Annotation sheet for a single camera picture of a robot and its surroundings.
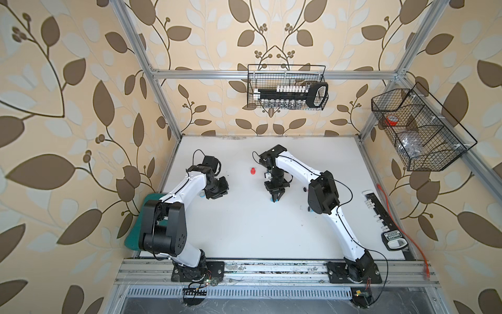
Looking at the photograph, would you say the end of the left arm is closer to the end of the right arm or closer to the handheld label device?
the end of the right arm

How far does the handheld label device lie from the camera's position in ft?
2.69

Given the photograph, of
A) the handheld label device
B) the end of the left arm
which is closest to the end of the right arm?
the end of the left arm
